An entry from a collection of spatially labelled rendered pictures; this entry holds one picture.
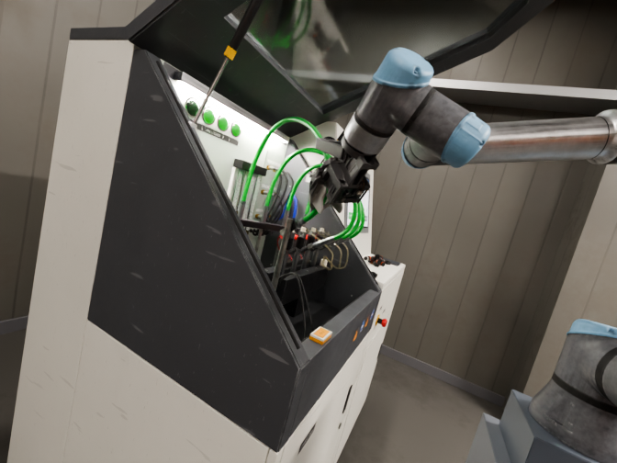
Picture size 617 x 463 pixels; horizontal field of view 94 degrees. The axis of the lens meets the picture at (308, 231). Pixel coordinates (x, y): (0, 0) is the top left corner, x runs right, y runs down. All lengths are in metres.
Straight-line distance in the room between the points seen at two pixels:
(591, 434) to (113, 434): 0.99
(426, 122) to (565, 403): 0.60
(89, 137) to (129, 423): 0.69
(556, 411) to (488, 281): 2.03
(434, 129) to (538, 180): 2.40
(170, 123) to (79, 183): 0.35
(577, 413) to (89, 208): 1.14
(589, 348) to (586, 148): 0.37
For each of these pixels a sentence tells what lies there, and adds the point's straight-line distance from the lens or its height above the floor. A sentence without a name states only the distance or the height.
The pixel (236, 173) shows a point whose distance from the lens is 1.04.
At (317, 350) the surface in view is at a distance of 0.59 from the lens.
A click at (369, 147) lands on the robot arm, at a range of 0.52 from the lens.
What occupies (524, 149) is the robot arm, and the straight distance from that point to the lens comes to 0.67.
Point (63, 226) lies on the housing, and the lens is 1.01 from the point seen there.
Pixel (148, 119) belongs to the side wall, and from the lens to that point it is 0.76.
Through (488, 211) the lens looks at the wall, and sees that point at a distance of 2.77.
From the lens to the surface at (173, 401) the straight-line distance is 0.74.
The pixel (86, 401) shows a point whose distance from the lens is 1.01.
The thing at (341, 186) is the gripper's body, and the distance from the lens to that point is 0.55.
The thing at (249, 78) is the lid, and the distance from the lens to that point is 0.96.
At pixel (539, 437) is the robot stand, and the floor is 0.90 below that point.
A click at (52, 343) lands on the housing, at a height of 0.67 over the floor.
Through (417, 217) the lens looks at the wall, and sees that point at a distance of 2.74.
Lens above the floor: 1.22
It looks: 6 degrees down
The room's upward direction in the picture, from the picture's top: 14 degrees clockwise
